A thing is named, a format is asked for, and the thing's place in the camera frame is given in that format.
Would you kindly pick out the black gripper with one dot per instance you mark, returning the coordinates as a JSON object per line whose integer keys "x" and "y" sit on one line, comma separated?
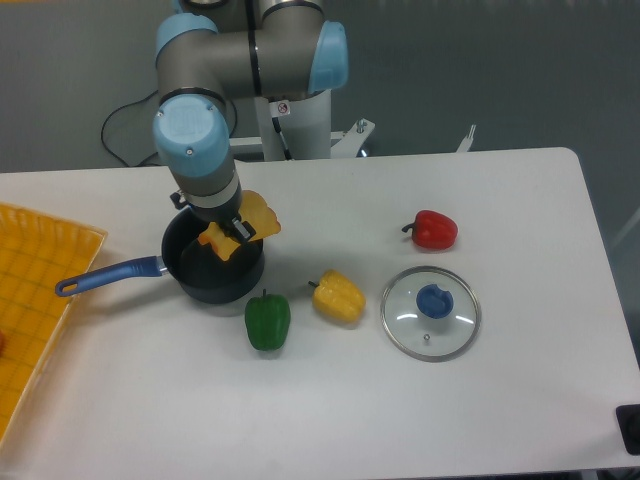
{"x": 225, "y": 215}

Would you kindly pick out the yellow toy bread slice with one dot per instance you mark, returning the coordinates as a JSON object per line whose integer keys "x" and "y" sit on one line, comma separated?
{"x": 253, "y": 210}

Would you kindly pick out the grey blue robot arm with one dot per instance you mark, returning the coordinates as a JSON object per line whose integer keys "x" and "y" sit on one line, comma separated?
{"x": 206, "y": 58}

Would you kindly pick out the green toy bell pepper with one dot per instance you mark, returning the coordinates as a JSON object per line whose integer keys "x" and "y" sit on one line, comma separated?
{"x": 267, "y": 321}

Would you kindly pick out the yellow toy bell pepper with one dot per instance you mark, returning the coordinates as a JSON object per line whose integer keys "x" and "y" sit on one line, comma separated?
{"x": 337, "y": 297}

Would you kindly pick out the red toy bell pepper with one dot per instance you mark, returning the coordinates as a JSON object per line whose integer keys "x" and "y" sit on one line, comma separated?
{"x": 432, "y": 230}

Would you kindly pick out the yellow woven basket tray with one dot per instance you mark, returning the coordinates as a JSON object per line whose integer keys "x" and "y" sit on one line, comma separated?
{"x": 37, "y": 251}

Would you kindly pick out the glass lid blue knob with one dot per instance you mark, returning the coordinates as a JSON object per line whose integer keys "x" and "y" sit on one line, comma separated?
{"x": 430, "y": 314}

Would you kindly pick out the black device at table edge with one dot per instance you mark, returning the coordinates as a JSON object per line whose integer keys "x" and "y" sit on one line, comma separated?
{"x": 628, "y": 420}

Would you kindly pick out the black pot blue handle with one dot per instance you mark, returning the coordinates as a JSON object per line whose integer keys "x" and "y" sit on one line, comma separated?
{"x": 198, "y": 270}

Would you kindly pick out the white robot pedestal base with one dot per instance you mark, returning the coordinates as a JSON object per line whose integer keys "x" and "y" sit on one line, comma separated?
{"x": 301, "y": 129}

